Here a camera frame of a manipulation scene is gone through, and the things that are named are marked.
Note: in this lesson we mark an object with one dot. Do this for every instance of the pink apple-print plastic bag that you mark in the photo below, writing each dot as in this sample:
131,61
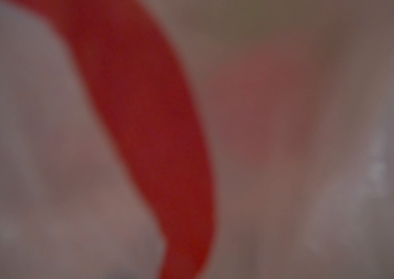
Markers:
190,139

